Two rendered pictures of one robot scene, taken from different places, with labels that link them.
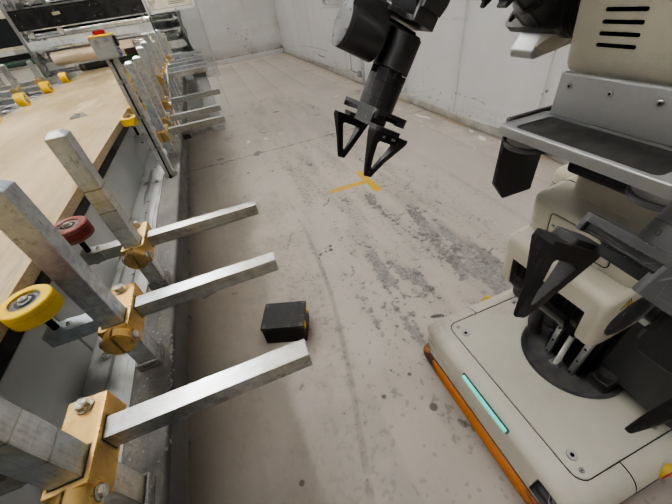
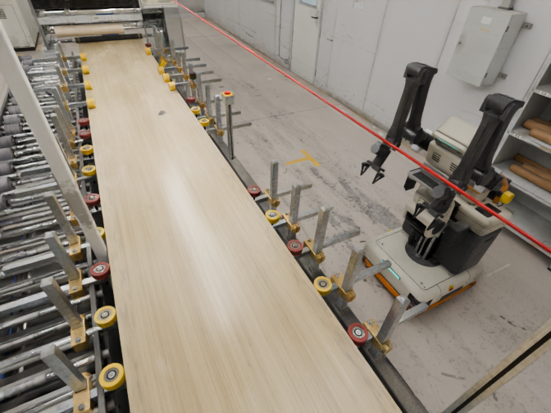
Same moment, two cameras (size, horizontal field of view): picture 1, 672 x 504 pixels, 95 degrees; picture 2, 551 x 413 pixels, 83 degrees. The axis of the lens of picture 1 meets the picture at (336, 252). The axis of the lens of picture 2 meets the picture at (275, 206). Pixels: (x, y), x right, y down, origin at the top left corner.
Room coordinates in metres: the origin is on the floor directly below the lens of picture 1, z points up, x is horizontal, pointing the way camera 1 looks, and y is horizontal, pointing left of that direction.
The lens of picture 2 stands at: (-0.85, 0.82, 2.06)
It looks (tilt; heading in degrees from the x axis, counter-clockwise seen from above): 41 degrees down; 346
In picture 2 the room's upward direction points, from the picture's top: 3 degrees clockwise
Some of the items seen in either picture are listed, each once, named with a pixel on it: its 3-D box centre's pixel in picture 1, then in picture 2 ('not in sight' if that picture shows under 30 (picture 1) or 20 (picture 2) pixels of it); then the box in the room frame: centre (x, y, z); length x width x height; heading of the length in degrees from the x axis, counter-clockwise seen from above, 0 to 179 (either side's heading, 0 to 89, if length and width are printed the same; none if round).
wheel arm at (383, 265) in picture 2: not in sight; (354, 279); (-0.03, 0.21, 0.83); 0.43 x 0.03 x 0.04; 105
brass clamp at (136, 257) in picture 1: (139, 245); (271, 197); (0.65, 0.48, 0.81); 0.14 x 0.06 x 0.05; 15
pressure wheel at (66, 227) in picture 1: (81, 242); (253, 196); (0.64, 0.60, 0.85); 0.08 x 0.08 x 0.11
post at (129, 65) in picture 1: (156, 119); (219, 123); (1.60, 0.74, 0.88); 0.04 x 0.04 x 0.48; 15
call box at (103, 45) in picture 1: (106, 47); (227, 98); (1.34, 0.67, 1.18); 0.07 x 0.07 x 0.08; 15
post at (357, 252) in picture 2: not in sight; (348, 283); (-0.09, 0.28, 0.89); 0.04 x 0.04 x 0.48; 15
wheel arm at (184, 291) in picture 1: (171, 296); (302, 216); (0.45, 0.34, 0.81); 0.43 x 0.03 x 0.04; 105
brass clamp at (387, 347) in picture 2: not in sight; (376, 336); (-0.31, 0.22, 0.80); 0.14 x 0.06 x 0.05; 15
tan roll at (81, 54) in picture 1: (115, 48); (107, 29); (4.21, 2.01, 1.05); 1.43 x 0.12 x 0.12; 105
